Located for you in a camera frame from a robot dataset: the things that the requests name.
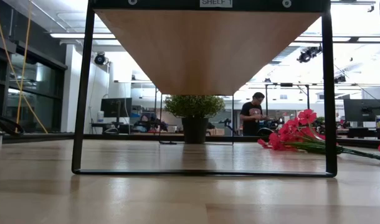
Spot large red artificial flower bunch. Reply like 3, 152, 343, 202
257, 108, 380, 162

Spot white shelf label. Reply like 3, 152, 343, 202
199, 0, 233, 8

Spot potted green bushy plant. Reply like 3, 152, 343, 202
163, 95, 226, 144

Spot person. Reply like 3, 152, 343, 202
134, 113, 162, 133
239, 91, 271, 137

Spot black computer monitor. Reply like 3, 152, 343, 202
343, 98, 380, 123
100, 97, 133, 118

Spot round black ceiling speaker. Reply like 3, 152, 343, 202
93, 52, 109, 66

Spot black ceiling spotlight cluster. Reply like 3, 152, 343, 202
297, 45, 323, 63

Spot long ceiling light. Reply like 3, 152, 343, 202
294, 36, 380, 43
49, 32, 116, 40

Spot wooden shelf with black frame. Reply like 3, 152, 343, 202
71, 0, 338, 178

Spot black gantry frame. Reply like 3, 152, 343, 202
264, 82, 311, 124

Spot black metal table frame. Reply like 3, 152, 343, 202
0, 132, 380, 149

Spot thin yellow cord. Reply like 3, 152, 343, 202
16, 0, 33, 126

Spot black cable loop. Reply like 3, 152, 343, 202
0, 111, 25, 136

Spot yellow power cable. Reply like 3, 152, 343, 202
0, 0, 49, 134

